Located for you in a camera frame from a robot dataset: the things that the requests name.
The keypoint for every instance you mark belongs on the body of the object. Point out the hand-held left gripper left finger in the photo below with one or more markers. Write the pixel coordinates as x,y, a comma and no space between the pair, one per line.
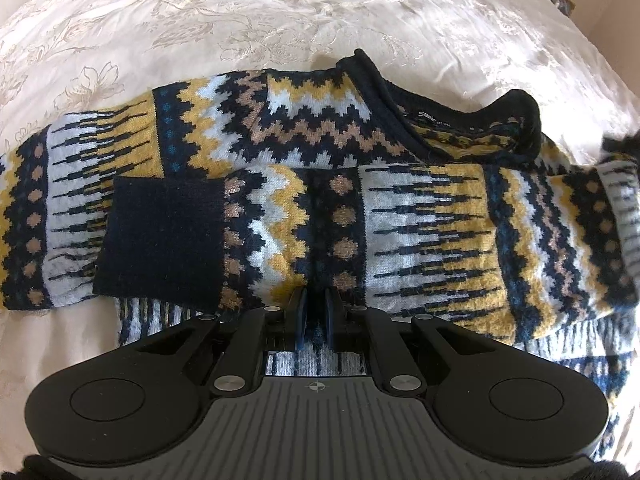
300,320

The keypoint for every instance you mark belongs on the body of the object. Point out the small items beside lamp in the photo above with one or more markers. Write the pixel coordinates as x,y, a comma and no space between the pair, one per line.
561,1

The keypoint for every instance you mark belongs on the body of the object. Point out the patterned knit sweater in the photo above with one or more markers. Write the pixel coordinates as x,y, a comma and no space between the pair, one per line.
400,210

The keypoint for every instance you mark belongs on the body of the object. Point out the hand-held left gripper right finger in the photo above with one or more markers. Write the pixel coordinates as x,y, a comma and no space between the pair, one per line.
331,320

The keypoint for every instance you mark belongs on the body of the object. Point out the cream embroidered bedspread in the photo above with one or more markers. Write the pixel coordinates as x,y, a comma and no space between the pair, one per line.
250,20

